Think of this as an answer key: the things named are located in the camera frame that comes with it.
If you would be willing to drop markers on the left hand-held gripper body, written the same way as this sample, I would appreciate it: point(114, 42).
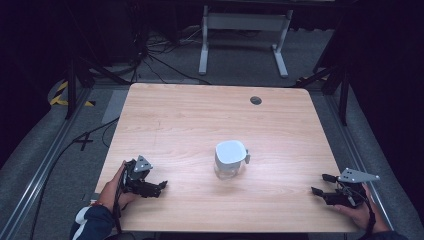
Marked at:
point(133, 173)

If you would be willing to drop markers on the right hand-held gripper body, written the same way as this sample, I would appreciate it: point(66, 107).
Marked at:
point(351, 191)

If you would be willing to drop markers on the person's right hand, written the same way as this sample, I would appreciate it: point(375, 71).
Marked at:
point(361, 215)

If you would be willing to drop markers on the person's left hand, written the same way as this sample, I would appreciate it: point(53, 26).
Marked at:
point(111, 191)

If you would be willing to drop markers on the white mug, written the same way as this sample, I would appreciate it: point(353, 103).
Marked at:
point(230, 158)

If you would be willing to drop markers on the black tripod stand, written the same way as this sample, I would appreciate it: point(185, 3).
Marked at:
point(71, 86)
point(340, 76)

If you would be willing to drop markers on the yellow and black floor tape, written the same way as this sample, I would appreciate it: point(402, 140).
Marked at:
point(60, 98)

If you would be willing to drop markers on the white metal stand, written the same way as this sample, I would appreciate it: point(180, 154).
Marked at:
point(245, 23)

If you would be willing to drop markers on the aluminium floor rail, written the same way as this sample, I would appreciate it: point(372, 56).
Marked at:
point(40, 173)
point(356, 156)

